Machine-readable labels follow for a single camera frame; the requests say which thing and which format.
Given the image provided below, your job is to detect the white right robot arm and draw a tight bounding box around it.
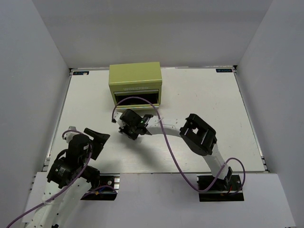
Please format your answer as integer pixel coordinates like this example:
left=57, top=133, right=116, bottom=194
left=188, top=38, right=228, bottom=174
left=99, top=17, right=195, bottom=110
left=114, top=109, right=232, bottom=190

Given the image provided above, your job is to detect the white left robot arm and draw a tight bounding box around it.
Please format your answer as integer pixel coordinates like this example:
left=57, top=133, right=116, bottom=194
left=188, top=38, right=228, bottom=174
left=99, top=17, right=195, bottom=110
left=26, top=127, right=110, bottom=228

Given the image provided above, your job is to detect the green metal drawer cabinet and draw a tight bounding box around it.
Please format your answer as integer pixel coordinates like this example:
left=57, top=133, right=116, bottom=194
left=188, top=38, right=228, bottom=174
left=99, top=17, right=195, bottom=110
left=108, top=62, right=162, bottom=105

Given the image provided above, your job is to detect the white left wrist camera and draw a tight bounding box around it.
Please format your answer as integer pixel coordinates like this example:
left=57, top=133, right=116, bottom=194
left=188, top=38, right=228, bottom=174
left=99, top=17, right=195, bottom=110
left=62, top=126, right=79, bottom=143

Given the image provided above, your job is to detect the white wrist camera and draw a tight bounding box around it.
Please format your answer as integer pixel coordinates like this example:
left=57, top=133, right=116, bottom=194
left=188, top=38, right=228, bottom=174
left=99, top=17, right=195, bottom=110
left=62, top=126, right=79, bottom=143
left=112, top=111, right=124, bottom=126

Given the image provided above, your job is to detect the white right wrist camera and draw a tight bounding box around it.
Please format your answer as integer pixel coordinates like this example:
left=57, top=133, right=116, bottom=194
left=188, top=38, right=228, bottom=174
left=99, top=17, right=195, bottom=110
left=112, top=111, right=124, bottom=126

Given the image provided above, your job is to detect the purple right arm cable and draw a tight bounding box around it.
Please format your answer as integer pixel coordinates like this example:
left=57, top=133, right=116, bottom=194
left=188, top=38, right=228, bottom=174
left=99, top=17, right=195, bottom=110
left=111, top=96, right=246, bottom=195

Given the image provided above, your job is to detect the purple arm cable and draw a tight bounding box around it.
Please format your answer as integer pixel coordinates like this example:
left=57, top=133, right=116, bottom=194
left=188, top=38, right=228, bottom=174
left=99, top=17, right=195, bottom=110
left=7, top=128, right=119, bottom=228
left=111, top=96, right=246, bottom=195

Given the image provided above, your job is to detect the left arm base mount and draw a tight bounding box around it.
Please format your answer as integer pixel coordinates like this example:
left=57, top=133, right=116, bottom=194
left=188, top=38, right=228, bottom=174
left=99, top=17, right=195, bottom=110
left=81, top=174, right=120, bottom=201

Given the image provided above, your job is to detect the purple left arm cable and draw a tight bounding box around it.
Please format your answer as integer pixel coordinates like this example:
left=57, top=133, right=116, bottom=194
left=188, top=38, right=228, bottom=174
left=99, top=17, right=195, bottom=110
left=7, top=128, right=119, bottom=228

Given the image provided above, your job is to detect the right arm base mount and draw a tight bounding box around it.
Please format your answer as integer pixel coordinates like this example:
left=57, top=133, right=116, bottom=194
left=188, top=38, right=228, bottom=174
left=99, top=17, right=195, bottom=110
left=199, top=175, right=244, bottom=202

